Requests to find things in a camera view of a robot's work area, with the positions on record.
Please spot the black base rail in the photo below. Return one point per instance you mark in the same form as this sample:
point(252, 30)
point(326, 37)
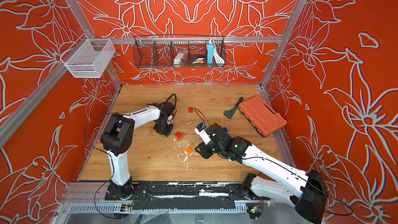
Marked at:
point(184, 195)

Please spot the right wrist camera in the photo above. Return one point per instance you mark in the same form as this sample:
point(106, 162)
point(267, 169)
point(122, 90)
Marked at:
point(201, 131)

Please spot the black wire basket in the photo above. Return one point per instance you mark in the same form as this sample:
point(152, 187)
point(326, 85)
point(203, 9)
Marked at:
point(159, 52)

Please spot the black small box in basket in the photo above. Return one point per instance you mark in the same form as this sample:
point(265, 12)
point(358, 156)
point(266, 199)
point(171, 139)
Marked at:
point(197, 60)

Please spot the plastic bag in basket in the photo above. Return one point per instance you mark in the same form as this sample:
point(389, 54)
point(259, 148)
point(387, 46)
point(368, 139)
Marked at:
point(180, 59)

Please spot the orange square lego plate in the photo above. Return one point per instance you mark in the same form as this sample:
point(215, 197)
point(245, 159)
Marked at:
point(189, 150)

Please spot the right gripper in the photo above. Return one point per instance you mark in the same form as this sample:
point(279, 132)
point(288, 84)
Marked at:
point(203, 152)

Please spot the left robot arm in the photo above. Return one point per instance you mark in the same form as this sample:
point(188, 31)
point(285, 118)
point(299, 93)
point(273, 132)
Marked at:
point(117, 139)

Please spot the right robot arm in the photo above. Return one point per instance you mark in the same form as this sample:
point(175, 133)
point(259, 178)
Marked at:
point(305, 191)

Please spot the red plastic tool case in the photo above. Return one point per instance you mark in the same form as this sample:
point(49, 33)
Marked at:
point(262, 117)

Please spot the clear plastic bin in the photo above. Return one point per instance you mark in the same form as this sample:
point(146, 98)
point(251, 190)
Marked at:
point(89, 58)

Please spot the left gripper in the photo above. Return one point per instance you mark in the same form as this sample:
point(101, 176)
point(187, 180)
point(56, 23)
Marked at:
point(167, 132)

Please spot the dark green clamp tool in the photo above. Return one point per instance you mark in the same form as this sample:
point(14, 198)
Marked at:
point(230, 113)

